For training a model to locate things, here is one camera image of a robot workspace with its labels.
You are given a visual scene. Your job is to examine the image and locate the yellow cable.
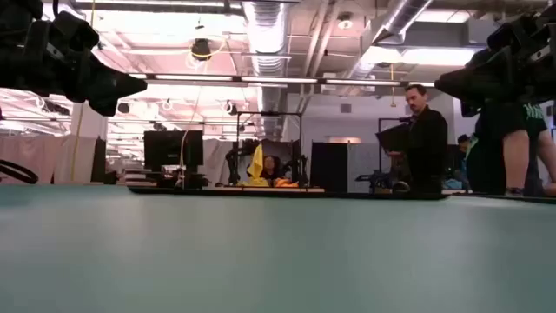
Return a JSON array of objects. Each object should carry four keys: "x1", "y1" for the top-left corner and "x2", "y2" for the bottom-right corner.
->
[{"x1": 70, "y1": 0, "x2": 96, "y2": 183}]

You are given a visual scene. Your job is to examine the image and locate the orange cloth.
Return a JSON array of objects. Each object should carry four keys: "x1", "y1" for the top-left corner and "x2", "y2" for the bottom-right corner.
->
[{"x1": 274, "y1": 176, "x2": 301, "y2": 189}]

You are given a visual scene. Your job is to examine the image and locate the black cable loop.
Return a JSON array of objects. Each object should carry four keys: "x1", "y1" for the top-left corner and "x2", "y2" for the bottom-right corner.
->
[{"x1": 0, "y1": 159, "x2": 39, "y2": 185}]

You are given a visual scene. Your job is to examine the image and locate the black monitor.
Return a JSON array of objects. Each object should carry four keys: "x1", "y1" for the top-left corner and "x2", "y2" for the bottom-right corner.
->
[{"x1": 143, "y1": 130, "x2": 204, "y2": 171}]

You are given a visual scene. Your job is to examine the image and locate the teal table mat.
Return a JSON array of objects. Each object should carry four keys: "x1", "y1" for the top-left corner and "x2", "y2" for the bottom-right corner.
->
[{"x1": 0, "y1": 184, "x2": 556, "y2": 313}]

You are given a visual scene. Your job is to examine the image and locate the silver ventilation duct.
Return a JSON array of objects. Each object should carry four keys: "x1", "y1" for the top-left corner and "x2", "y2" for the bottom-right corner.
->
[
  {"x1": 342, "y1": 0, "x2": 434, "y2": 88},
  {"x1": 241, "y1": 0, "x2": 293, "y2": 140}
]

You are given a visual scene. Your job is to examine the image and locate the beige curtain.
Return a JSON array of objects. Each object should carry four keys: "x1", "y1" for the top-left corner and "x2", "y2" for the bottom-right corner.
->
[{"x1": 0, "y1": 134, "x2": 99, "y2": 184}]

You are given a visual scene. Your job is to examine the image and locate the yellow cloth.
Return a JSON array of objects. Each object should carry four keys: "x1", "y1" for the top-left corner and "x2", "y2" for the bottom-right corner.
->
[{"x1": 237, "y1": 143, "x2": 273, "y2": 188}]

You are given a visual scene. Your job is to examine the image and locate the black laptop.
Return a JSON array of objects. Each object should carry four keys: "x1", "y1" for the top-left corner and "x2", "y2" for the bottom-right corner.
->
[{"x1": 375, "y1": 123, "x2": 412, "y2": 154}]

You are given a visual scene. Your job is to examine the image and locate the person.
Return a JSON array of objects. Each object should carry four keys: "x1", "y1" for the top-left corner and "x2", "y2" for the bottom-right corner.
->
[
  {"x1": 259, "y1": 155, "x2": 282, "y2": 187},
  {"x1": 453, "y1": 133, "x2": 473, "y2": 190},
  {"x1": 467, "y1": 102, "x2": 556, "y2": 197},
  {"x1": 388, "y1": 84, "x2": 449, "y2": 195}
]

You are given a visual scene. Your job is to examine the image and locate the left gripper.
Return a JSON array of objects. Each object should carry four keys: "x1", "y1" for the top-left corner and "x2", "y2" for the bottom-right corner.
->
[{"x1": 0, "y1": 0, "x2": 149, "y2": 117}]

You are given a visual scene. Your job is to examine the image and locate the black partition panel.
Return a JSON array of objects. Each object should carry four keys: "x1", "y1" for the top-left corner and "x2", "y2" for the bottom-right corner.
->
[{"x1": 309, "y1": 142, "x2": 348, "y2": 194}]

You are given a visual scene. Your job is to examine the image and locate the black ceiling dome camera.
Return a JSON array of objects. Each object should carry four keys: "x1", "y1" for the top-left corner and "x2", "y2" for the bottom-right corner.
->
[{"x1": 190, "y1": 37, "x2": 213, "y2": 62}]

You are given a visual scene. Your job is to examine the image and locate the grey partition panel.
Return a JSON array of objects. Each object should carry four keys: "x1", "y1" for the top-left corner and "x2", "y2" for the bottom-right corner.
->
[{"x1": 347, "y1": 143, "x2": 381, "y2": 194}]

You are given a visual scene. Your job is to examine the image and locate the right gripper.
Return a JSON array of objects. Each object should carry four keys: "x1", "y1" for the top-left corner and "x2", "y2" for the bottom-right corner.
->
[{"x1": 434, "y1": 8, "x2": 556, "y2": 118}]

